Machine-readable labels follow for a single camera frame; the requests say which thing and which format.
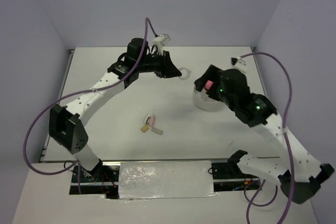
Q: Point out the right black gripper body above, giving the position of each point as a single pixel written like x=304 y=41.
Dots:
x=212 y=74

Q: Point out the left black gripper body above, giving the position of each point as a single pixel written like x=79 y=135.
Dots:
x=155 y=64

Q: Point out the pink glue bottle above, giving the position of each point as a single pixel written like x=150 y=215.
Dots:
x=208 y=85

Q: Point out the clear tape roll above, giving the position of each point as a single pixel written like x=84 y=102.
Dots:
x=185 y=73

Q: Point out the grey rectangular eraser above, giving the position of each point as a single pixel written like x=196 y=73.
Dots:
x=156 y=130

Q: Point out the tan square eraser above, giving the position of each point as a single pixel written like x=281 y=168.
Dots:
x=144 y=128

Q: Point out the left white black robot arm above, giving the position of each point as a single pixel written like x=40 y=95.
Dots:
x=67 y=123

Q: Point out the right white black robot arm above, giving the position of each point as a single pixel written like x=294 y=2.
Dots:
x=298 y=174

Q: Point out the white round divided container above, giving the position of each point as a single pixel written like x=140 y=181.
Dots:
x=204 y=102

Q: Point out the pink eraser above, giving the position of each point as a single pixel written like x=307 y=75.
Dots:
x=151 y=120

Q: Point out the white small eraser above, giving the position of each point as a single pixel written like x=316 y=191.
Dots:
x=147 y=120

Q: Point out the silver foil sheet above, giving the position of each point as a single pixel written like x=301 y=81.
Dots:
x=158 y=180

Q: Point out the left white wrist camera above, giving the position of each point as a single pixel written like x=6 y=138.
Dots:
x=161 y=41

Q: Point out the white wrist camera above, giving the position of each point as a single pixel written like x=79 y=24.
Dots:
x=239 y=64
x=161 y=41

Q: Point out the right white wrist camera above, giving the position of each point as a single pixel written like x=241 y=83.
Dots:
x=239 y=64

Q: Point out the black mounting rail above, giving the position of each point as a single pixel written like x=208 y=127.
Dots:
x=224 y=179

